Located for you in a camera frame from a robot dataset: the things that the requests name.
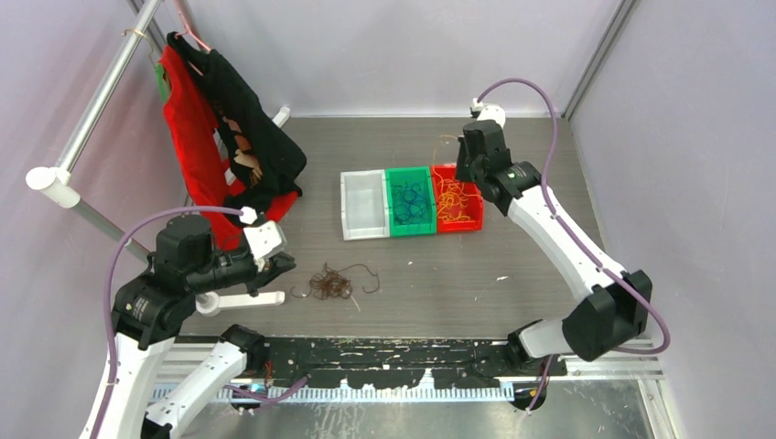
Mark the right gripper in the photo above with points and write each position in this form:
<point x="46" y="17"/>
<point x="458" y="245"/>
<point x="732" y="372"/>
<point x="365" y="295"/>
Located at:
<point x="460" y="171"/>

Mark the red plastic bin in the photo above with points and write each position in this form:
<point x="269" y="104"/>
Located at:
<point x="459" y="205"/>

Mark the metal clothes rack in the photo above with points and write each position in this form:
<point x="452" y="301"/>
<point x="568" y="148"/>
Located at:
<point x="54" y="181"/>

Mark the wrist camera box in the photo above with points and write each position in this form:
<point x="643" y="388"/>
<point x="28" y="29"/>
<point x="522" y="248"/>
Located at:
<point x="265" y="240"/>
<point x="480" y="111"/>

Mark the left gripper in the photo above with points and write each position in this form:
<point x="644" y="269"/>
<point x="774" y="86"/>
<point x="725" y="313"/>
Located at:
<point x="276" y="264"/>

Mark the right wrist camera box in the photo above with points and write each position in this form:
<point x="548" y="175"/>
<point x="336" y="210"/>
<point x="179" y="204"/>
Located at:
<point x="480" y="111"/>

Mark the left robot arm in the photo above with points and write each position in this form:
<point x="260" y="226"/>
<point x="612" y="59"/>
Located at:
<point x="186" y="274"/>

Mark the white plastic bin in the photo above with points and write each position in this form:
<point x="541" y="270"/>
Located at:
<point x="364" y="207"/>

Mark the green plastic bin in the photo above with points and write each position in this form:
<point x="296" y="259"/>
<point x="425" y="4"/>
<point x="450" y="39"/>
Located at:
<point x="411" y="201"/>

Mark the green hanger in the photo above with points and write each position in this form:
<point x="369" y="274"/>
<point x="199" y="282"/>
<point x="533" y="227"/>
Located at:
<point x="162" y="83"/>

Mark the black shirt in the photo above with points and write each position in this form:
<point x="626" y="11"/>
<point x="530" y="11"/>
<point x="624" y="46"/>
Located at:
<point x="262" y="156"/>

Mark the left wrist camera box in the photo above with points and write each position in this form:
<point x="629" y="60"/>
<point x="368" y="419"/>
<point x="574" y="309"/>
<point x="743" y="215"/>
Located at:
<point x="265" y="240"/>

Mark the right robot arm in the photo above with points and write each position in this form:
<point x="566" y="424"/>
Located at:
<point x="611" y="301"/>

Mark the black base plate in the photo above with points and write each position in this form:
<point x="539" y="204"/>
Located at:
<point x="389" y="363"/>

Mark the red shirt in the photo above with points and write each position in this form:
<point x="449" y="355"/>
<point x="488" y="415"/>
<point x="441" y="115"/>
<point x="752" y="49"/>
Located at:
<point x="192" y="124"/>

